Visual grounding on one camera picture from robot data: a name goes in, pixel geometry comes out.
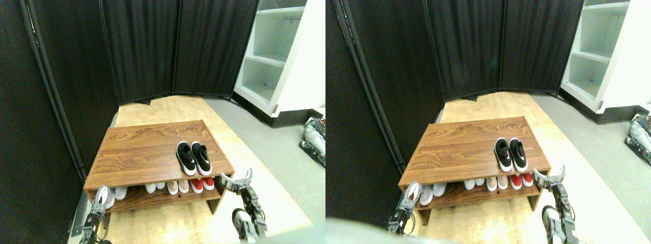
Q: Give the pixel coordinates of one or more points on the black shoe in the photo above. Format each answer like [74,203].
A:
[503,154]
[186,157]
[202,157]
[520,154]

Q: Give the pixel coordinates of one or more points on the black curtain stand pole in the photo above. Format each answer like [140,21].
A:
[357,56]
[42,56]

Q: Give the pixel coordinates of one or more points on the beige shoe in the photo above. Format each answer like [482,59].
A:
[172,187]
[491,184]
[502,182]
[183,186]

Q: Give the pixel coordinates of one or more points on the white shoe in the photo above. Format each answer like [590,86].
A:
[479,181]
[150,188]
[160,185]
[469,184]

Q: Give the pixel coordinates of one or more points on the grey curtain stand foot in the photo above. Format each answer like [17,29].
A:
[78,219]

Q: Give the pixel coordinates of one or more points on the white shelf unit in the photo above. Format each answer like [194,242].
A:
[630,76]
[305,76]

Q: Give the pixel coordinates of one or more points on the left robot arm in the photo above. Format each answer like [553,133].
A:
[399,226]
[89,233]

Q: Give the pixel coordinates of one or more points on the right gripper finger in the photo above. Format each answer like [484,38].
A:
[228,183]
[560,175]
[247,179]
[539,179]

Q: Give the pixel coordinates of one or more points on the red shoe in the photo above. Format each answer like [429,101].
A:
[515,182]
[197,186]
[527,179]
[208,183]

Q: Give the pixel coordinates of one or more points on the brown shoe rack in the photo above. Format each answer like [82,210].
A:
[152,147]
[468,145]

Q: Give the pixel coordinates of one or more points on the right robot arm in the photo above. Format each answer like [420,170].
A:
[252,221]
[562,218]

